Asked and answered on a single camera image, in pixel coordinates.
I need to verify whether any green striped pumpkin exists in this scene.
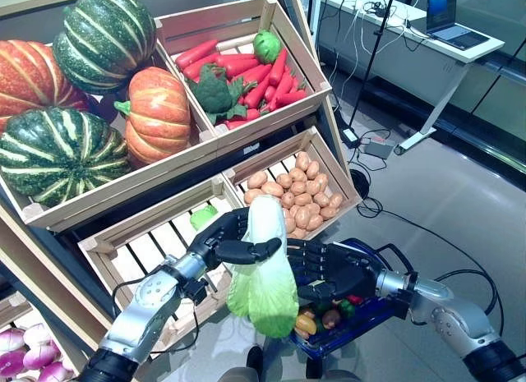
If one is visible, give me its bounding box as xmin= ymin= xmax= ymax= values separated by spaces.
xmin=0 ymin=107 xmax=132 ymax=209
xmin=52 ymin=0 xmax=158 ymax=96

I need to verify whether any wooden onion crate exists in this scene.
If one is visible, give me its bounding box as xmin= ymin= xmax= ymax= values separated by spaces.
xmin=0 ymin=291 xmax=90 ymax=382

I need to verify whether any large wooden pumpkin crate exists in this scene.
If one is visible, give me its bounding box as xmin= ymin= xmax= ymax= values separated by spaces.
xmin=0 ymin=36 xmax=231 ymax=234

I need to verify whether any wooden carrot crate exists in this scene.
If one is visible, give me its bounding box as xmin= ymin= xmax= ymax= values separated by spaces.
xmin=154 ymin=0 xmax=332 ymax=147

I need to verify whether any dark green broccoli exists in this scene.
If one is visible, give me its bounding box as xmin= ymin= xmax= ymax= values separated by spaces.
xmin=187 ymin=63 xmax=258 ymax=127

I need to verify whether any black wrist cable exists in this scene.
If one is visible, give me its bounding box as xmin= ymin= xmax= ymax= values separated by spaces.
xmin=110 ymin=270 xmax=202 ymax=355
xmin=433 ymin=268 xmax=501 ymax=315

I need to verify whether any right five-finger robot hand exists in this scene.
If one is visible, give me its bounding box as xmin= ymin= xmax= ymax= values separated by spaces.
xmin=285 ymin=238 xmax=390 ymax=301

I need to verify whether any large napa cabbage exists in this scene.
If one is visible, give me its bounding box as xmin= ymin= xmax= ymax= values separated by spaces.
xmin=190 ymin=205 xmax=219 ymax=231

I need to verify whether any coiled black cable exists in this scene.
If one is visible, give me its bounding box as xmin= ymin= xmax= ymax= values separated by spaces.
xmin=347 ymin=168 xmax=373 ymax=200

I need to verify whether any green bell pepper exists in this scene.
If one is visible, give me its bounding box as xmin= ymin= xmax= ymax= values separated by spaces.
xmin=336 ymin=299 xmax=357 ymax=319

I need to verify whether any blue plastic shopping basket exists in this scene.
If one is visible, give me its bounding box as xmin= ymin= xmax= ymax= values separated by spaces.
xmin=287 ymin=237 xmax=416 ymax=361

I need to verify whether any white office desk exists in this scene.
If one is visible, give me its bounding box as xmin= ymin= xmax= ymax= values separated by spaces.
xmin=318 ymin=0 xmax=506 ymax=156

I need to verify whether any orange pumpkin with green stem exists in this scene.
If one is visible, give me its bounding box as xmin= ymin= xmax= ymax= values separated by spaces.
xmin=113 ymin=66 xmax=192 ymax=166

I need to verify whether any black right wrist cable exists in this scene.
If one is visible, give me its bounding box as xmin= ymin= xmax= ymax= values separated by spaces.
xmin=433 ymin=268 xmax=501 ymax=315

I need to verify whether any open laptop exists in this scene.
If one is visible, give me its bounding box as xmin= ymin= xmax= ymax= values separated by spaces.
xmin=425 ymin=0 xmax=492 ymax=51

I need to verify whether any grey electronics box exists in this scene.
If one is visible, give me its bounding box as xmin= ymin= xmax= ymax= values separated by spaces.
xmin=363 ymin=137 xmax=394 ymax=159

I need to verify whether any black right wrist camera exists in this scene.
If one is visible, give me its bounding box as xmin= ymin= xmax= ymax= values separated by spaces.
xmin=392 ymin=293 xmax=412 ymax=321

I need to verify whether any black tripod stand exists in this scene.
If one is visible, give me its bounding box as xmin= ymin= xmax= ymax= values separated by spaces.
xmin=348 ymin=0 xmax=416 ymax=131

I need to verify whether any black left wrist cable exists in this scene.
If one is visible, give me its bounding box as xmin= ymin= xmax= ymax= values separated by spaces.
xmin=110 ymin=270 xmax=202 ymax=355

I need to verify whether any left five-finger robot hand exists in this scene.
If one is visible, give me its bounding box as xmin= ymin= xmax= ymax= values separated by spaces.
xmin=187 ymin=211 xmax=284 ymax=272

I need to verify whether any large orange striped pumpkin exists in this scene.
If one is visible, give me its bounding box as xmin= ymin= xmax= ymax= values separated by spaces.
xmin=0 ymin=39 xmax=90 ymax=132

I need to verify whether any wooden display shelf frame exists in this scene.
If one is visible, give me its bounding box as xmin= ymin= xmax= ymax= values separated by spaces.
xmin=0 ymin=0 xmax=354 ymax=382

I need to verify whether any long black floor cable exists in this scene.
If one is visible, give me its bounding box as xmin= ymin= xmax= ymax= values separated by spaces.
xmin=356 ymin=196 xmax=505 ymax=338

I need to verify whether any wooden potato crate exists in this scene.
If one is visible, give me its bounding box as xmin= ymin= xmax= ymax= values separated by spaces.
xmin=221 ymin=126 xmax=363 ymax=242

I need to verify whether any light green round cabbage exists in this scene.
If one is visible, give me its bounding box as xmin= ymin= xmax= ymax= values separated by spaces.
xmin=252 ymin=30 xmax=283 ymax=65

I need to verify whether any silver left robot leg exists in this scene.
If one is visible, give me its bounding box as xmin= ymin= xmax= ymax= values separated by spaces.
xmin=224 ymin=344 xmax=275 ymax=382

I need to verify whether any slatted wooden cabbage crate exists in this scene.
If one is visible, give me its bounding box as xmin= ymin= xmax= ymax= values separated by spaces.
xmin=76 ymin=176 xmax=247 ymax=357

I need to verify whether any yellow bell pepper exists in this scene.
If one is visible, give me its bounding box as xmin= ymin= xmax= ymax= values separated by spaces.
xmin=294 ymin=312 xmax=318 ymax=337

